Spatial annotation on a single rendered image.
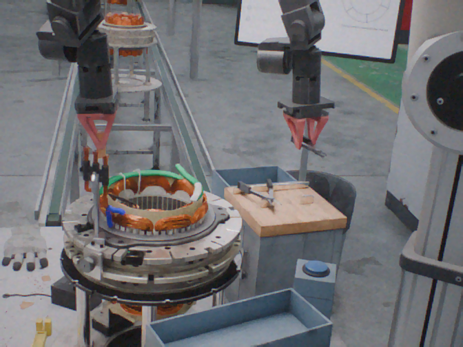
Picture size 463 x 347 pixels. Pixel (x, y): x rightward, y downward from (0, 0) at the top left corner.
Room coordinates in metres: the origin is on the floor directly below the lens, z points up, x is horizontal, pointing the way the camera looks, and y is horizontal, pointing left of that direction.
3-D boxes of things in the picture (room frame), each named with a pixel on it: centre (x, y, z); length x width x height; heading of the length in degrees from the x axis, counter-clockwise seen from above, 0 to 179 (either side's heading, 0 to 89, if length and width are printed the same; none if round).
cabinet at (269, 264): (1.25, -0.11, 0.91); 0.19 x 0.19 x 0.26; 22
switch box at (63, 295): (1.25, 0.33, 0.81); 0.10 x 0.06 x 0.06; 69
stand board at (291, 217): (1.25, -0.11, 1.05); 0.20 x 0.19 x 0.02; 22
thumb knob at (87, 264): (0.91, 0.22, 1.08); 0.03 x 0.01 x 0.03; 62
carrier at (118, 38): (3.31, 0.59, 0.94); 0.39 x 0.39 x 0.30
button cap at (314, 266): (1.02, -0.16, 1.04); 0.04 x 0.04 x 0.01
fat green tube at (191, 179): (1.10, 0.07, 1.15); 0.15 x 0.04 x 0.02; 14
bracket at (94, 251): (0.92, 0.21, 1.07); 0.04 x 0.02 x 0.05; 62
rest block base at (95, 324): (1.15, 0.22, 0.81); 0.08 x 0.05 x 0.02; 146
